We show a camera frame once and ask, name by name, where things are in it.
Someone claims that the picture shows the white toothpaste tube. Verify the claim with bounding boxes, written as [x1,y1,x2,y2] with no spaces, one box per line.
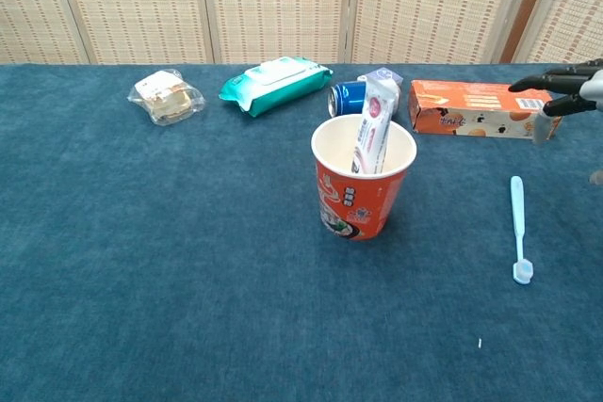
[350,79,401,175]

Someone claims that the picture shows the clear bagged bread snack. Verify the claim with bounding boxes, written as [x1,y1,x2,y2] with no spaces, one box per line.
[125,69,207,127]

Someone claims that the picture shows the light blue toothbrush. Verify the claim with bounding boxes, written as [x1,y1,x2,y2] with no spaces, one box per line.
[510,175,535,285]

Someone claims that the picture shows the teal wet wipes pack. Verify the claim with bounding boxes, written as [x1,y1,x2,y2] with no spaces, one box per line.
[218,56,334,118]

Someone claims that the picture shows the bamboo folding screen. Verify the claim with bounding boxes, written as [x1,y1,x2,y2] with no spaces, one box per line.
[0,0,524,66]

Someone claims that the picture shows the orange paper noodle cup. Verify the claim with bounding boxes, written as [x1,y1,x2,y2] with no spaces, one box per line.
[310,113,418,241]

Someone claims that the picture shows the bamboo screen with brown post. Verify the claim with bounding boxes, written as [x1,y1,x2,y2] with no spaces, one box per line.
[498,0,603,66]

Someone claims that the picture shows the orange biscuit box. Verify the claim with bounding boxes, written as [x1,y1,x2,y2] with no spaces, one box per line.
[407,79,563,140]

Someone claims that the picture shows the blue and white can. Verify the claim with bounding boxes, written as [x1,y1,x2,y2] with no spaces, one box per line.
[327,80,402,119]

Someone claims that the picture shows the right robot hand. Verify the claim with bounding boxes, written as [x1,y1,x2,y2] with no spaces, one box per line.
[508,57,603,147]

